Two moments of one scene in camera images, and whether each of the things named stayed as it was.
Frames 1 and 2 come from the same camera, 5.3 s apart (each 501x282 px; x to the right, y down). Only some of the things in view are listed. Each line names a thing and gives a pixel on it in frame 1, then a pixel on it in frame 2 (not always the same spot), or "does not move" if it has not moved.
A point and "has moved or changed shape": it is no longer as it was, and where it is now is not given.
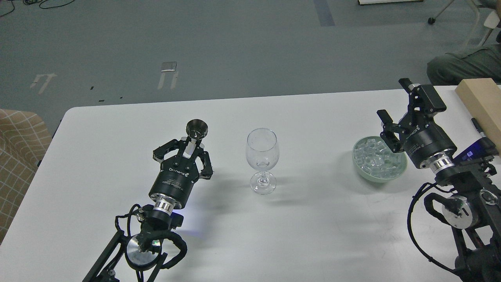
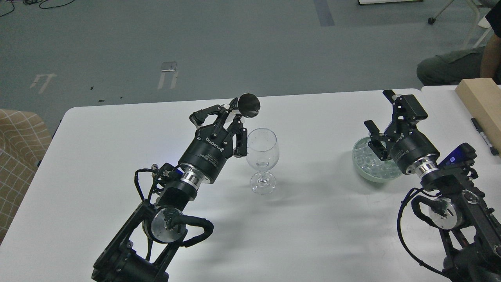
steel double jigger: x=196 y=129 has moved or changed shape
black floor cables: x=36 y=3 does not move
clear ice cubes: x=374 y=157 does not move
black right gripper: x=426 y=143 → x=409 y=145
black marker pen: x=478 y=127 does not move
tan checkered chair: x=24 y=136 does not move
